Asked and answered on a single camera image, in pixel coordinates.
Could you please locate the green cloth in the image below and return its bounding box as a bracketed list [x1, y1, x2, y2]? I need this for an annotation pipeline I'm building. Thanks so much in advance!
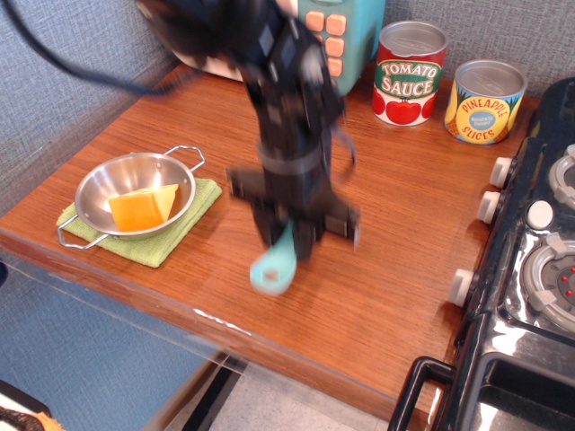
[56, 178, 222, 268]

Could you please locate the teal brush with white bristles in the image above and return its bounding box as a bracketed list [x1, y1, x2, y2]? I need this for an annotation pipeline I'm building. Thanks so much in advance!
[250, 221, 297, 296]

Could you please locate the grey stove burner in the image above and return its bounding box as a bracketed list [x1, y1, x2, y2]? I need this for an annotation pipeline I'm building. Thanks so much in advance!
[521, 233, 574, 334]
[548, 145, 575, 209]

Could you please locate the white stove knob middle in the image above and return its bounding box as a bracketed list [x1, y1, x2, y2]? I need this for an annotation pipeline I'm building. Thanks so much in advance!
[476, 191, 500, 224]

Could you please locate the steel bowl with handles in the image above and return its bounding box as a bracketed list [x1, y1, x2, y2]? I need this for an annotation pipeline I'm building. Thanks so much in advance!
[57, 145, 206, 251]

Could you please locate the teal toy microwave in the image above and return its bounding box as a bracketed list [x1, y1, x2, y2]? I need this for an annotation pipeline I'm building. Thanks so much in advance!
[150, 1, 385, 103]

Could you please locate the white stove knob top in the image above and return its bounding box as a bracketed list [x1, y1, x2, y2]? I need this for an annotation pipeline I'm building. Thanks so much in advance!
[490, 157, 513, 189]

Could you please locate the white round stove button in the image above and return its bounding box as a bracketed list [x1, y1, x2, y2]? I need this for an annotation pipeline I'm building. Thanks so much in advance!
[526, 200, 553, 230]

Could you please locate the grey stove burner upper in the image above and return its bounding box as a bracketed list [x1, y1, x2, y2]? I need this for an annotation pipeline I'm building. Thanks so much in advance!
[548, 145, 575, 209]

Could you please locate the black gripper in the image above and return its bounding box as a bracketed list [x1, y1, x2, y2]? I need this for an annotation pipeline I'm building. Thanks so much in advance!
[226, 147, 360, 260]

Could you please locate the white stove knob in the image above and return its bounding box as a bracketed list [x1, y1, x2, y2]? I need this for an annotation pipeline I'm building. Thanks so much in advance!
[476, 191, 500, 224]
[490, 157, 513, 189]
[448, 268, 474, 308]

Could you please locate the pineapple slices can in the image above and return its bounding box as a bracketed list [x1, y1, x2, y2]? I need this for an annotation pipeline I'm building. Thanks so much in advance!
[444, 59, 527, 145]

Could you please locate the black oven door handle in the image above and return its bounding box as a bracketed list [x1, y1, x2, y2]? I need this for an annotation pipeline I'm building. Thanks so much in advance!
[388, 356, 456, 431]

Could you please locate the tomato sauce can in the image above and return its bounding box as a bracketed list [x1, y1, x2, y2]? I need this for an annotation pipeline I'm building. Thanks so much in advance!
[372, 21, 447, 127]

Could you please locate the orange object bottom left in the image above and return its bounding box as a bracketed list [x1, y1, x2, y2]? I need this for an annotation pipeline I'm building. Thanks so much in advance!
[0, 408, 64, 431]

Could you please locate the black toy stove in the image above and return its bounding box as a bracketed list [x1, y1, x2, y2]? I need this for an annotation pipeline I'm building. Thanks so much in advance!
[427, 78, 574, 430]

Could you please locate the grey stove burner lower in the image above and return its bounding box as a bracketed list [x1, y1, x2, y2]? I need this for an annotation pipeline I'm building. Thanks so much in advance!
[521, 233, 574, 334]

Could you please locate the orange cheese wedge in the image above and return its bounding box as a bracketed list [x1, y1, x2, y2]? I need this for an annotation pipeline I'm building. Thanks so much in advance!
[108, 184, 179, 232]

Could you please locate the white stove knob bottom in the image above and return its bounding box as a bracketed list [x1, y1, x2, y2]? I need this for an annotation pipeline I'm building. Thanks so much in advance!
[448, 268, 474, 308]

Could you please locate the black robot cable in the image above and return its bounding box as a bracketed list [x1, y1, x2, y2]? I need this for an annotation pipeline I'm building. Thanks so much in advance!
[2, 0, 181, 98]

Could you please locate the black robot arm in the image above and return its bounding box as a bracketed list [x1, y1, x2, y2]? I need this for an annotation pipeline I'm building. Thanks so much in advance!
[138, 1, 359, 260]

